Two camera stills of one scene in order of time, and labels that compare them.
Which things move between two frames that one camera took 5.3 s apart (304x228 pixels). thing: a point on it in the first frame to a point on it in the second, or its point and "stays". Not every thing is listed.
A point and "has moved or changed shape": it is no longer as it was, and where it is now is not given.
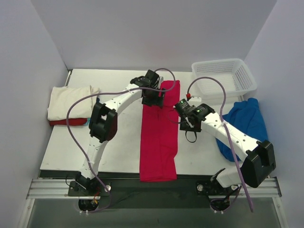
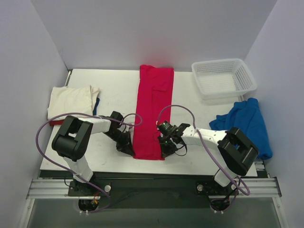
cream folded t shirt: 61,98 stays
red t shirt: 159,140 has moved or changed shape
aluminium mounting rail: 53,188 stays
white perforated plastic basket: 234,72 stays
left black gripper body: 152,100 to 124,143
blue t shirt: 247,118 stays
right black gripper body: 186,125 to 166,147
